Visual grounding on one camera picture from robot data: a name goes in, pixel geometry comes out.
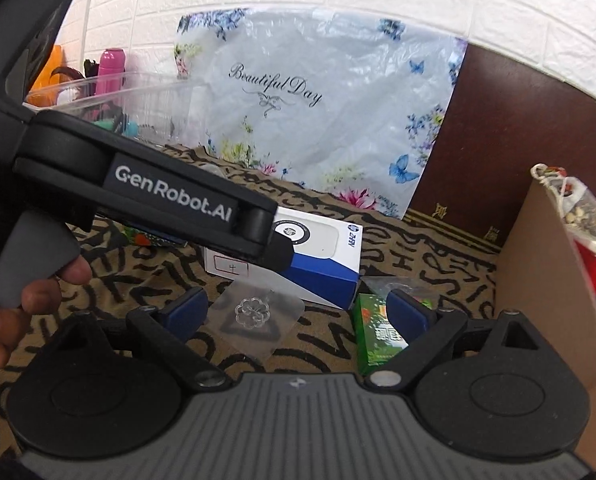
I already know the floral clear plastic bag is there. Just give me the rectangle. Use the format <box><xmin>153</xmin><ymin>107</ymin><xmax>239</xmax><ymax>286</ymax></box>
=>
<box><xmin>170</xmin><ymin>7</ymin><xmax>469</xmax><ymax>221</ymax></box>

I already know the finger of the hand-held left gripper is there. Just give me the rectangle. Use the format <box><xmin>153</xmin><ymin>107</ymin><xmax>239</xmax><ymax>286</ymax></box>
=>
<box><xmin>228</xmin><ymin>207</ymin><xmax>295</xmax><ymax>273</ymax></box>

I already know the orange plastic item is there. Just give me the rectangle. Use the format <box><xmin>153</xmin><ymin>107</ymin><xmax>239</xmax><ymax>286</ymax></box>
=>
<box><xmin>30</xmin><ymin>45</ymin><xmax>86</xmax><ymax>108</ymax></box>

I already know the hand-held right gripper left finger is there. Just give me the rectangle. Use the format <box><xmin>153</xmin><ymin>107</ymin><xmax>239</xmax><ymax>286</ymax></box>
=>
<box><xmin>53</xmin><ymin>287</ymin><xmax>234</xmax><ymax>393</ymax></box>

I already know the cardboard box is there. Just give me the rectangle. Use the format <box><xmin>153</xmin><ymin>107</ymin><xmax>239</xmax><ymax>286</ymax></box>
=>
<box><xmin>493</xmin><ymin>162</ymin><xmax>596</xmax><ymax>416</ymax></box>

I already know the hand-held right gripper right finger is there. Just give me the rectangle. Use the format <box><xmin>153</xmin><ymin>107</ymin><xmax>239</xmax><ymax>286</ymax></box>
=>
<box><xmin>365</xmin><ymin>287</ymin><xmax>541</xmax><ymax>391</ymax></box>

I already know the teal plastic item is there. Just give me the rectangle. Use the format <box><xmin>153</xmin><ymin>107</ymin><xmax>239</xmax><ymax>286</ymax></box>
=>
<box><xmin>92</xmin><ymin>116</ymin><xmax>140</xmax><ymax>137</ymax></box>

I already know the green patterned box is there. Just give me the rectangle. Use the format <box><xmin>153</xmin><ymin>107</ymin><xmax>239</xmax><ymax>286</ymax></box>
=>
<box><xmin>353</xmin><ymin>292</ymin><xmax>431</xmax><ymax>376</ymax></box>

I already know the clear plastic bin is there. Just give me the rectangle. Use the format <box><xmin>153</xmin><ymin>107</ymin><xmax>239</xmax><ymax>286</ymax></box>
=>
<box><xmin>25</xmin><ymin>71</ymin><xmax>219</xmax><ymax>161</ymax></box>

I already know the dark brown wooden board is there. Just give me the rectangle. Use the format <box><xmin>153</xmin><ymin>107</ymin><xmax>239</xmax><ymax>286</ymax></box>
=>
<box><xmin>408</xmin><ymin>42</ymin><xmax>596</xmax><ymax>251</ymax></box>

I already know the letter-print tan blanket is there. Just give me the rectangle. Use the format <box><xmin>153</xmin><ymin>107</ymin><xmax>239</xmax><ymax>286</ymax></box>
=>
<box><xmin>0</xmin><ymin>142</ymin><xmax>501</xmax><ymax>441</ymax></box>

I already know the mixed snack bag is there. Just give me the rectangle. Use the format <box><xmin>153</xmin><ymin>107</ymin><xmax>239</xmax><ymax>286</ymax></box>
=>
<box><xmin>530</xmin><ymin>162</ymin><xmax>596</xmax><ymax>251</ymax></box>

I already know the white and blue box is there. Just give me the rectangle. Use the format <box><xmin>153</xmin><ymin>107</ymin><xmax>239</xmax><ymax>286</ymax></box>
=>
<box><xmin>202</xmin><ymin>210</ymin><xmax>364</xmax><ymax>311</ymax></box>

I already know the small colourful packet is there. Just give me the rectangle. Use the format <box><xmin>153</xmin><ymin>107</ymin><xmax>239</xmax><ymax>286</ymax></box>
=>
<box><xmin>123</xmin><ymin>222</ymin><xmax>186</xmax><ymax>248</ymax></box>

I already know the pink bottle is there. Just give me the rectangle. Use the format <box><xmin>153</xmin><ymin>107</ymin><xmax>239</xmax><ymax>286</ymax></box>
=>
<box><xmin>94</xmin><ymin>48</ymin><xmax>129</xmax><ymax>98</ymax></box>

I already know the clear flower-embossed packet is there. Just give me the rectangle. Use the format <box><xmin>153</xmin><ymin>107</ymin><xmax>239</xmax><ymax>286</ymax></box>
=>
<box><xmin>205</xmin><ymin>280</ymin><xmax>306</xmax><ymax>366</ymax></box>

